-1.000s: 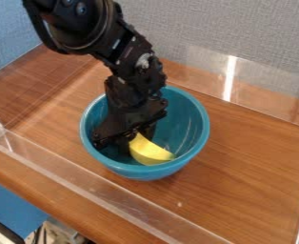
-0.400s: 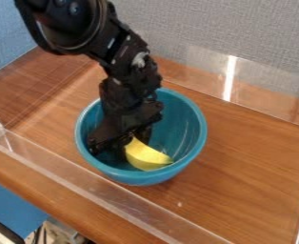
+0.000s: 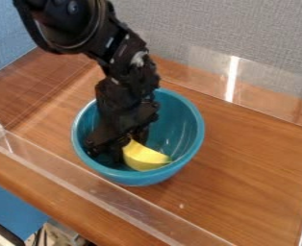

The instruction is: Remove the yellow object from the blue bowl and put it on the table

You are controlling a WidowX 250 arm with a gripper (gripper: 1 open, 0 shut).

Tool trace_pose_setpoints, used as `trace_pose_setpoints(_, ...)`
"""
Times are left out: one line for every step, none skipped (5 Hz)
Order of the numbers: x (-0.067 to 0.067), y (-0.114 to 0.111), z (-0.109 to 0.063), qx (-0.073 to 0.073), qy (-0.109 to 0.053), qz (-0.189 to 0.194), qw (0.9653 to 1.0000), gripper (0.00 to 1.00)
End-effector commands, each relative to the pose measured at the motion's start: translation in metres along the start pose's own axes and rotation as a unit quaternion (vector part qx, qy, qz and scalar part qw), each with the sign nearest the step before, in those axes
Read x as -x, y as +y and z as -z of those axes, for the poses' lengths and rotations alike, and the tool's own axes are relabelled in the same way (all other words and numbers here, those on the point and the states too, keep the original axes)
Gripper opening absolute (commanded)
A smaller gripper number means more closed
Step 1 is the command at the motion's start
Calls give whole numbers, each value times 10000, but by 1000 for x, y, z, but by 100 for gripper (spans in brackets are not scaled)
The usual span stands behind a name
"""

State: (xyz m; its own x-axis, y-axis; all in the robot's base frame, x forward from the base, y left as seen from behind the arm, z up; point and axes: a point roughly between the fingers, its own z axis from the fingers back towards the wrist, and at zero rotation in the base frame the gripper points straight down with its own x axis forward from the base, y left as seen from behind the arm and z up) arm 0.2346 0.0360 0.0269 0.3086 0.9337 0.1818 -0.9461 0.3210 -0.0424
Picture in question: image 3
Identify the clear acrylic front barrier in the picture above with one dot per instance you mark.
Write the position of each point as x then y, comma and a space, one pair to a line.
107, 196

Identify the clear acrylic back barrier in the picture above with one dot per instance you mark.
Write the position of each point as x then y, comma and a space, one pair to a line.
248, 83

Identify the blue plastic bowl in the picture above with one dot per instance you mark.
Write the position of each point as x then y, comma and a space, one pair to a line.
177, 136

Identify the clear acrylic barrier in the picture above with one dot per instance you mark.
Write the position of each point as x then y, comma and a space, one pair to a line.
107, 196
248, 83

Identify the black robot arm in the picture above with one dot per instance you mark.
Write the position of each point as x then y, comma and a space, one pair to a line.
70, 27

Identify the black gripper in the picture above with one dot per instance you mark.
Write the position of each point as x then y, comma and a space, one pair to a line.
126, 118

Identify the yellow toy banana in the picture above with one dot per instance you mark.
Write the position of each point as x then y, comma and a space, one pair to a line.
142, 158

